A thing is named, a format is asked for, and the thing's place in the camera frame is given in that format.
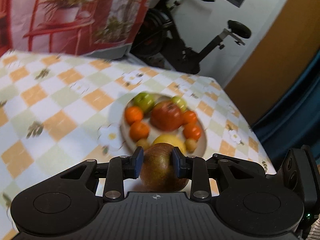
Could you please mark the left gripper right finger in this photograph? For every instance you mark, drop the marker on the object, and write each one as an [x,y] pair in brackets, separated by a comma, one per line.
[195,169]

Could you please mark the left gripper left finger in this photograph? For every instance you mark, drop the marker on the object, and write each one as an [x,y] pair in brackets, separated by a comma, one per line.
[120,169]

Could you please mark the dark red apple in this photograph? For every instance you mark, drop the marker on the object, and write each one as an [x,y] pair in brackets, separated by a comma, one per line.
[157,173]

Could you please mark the large orange mandarin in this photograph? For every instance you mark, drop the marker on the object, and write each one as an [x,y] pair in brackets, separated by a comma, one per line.
[192,131]

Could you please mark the small tan longan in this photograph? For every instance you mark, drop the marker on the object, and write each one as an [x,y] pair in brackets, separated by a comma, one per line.
[191,145]

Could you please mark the large yellow lemon in plate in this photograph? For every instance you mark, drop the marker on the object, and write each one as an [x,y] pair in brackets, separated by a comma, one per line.
[172,140]

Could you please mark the mandarin in plate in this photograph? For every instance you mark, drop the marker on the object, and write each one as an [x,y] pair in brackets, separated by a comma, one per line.
[139,130]

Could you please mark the blue curtain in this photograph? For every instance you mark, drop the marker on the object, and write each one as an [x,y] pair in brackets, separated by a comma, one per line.
[294,119]

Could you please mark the mandarin right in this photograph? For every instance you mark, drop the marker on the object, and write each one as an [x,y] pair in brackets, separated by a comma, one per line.
[189,117]

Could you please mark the small mandarin left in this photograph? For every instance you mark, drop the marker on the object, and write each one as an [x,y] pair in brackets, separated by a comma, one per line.
[133,114]

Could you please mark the red apple in plate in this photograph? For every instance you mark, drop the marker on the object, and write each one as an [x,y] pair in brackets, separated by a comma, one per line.
[166,116]

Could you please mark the green apple right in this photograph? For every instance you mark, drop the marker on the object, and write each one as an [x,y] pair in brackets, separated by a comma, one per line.
[180,102]

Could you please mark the green apple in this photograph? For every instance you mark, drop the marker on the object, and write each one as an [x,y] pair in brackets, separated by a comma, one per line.
[145,101]
[180,102]

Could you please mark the green apple left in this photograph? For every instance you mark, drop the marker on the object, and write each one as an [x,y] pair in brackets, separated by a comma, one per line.
[145,101]

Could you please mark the checkered floral tablecloth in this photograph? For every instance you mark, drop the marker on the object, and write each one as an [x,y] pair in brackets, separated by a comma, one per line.
[58,110]

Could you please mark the orange wooden door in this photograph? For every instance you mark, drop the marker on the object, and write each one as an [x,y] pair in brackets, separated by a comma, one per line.
[278,60]

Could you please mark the black exercise bike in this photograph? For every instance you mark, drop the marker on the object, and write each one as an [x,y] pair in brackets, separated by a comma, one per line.
[160,41]

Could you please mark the pink printed backdrop cloth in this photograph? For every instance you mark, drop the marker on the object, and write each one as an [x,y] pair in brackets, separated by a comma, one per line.
[75,27]

